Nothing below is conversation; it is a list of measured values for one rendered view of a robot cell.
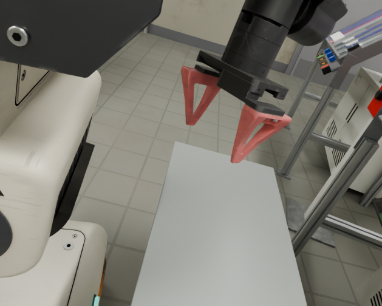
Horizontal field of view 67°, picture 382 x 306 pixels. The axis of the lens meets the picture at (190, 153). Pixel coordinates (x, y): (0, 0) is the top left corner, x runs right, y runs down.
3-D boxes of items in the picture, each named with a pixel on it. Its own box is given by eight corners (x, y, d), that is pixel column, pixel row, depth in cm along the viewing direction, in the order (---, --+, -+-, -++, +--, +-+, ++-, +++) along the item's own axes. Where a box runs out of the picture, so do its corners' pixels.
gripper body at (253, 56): (227, 74, 40) (251, 19, 37) (283, 105, 34) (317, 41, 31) (192, 64, 36) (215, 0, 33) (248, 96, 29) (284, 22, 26)
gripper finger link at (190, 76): (198, 119, 45) (223, 61, 41) (228, 143, 40) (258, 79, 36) (162, 115, 40) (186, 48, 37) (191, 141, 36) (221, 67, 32)
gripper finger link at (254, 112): (227, 142, 40) (257, 79, 37) (264, 172, 36) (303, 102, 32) (190, 140, 36) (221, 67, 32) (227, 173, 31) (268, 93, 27)
